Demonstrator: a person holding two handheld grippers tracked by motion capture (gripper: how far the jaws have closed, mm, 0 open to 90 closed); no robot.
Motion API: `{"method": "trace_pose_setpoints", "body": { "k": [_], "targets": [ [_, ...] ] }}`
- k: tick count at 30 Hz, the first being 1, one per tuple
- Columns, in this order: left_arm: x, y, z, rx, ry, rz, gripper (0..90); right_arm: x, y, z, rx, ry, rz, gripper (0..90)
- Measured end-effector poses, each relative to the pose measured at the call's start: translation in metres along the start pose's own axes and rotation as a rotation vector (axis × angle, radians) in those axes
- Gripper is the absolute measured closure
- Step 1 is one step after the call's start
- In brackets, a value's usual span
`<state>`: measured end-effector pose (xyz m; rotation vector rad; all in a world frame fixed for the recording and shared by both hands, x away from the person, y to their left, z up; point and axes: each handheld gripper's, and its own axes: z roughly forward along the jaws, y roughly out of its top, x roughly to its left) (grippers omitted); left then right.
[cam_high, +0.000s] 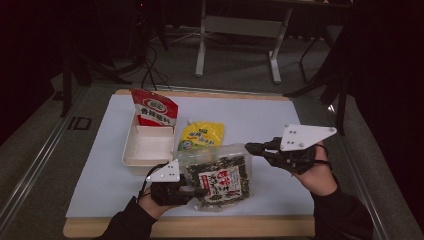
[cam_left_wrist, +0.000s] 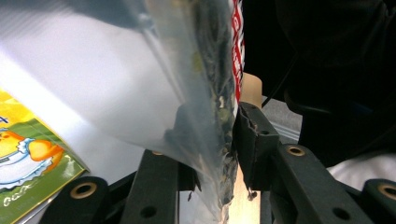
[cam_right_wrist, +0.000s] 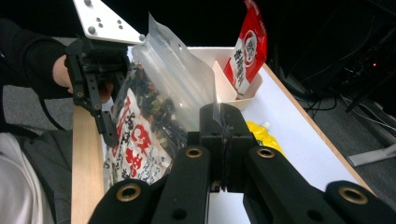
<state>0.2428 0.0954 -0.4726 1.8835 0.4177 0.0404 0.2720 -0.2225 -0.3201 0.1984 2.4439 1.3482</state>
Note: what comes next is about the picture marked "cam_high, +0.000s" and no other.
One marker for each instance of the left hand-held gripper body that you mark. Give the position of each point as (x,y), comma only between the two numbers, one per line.
(168,193)

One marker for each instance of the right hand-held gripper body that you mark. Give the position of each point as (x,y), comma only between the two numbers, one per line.
(301,136)

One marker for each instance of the clear dried seaweed packet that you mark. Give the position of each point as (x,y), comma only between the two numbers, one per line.
(226,173)

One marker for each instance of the white divided lunch box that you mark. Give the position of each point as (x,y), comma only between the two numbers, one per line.
(148,150)

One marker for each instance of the red seasoning packet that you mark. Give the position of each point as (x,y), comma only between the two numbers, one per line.
(153,106)

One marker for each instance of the person's left hand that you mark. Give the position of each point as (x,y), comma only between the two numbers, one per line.
(153,206)

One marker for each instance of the person's right hand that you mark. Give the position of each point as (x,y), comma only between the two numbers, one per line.
(318,180)

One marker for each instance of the yellow sauce pouch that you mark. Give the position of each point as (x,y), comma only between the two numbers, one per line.
(203,133)

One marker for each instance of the black metal stand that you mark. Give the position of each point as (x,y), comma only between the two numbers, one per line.
(71,76)
(333,83)

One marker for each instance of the white table sheet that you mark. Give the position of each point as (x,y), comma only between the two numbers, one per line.
(100,173)

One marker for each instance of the white-framed desk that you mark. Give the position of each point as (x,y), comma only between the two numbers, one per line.
(243,26)

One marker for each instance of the metal floor rail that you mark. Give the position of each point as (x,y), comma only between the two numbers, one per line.
(360,173)
(36,160)

